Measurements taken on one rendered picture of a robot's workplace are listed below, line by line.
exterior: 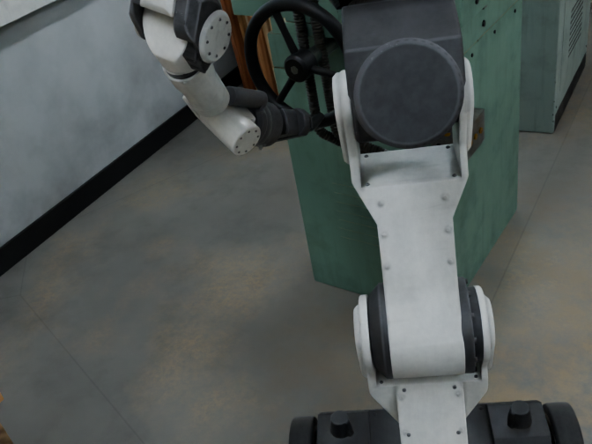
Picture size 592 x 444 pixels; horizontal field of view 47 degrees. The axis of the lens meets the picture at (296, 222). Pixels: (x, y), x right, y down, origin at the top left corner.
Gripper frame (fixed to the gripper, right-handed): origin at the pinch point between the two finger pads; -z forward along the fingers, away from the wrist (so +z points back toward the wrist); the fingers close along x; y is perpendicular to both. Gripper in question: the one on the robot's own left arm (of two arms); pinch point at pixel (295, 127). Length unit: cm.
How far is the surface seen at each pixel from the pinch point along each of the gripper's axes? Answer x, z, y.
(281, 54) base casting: -14.2, -20.0, 21.7
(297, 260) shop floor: -46, -64, -32
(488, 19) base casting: 29, -48, 23
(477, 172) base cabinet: 17, -60, -13
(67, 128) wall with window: -134, -50, 27
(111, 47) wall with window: -126, -70, 59
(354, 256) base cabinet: -18, -50, -32
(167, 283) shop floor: -83, -41, -34
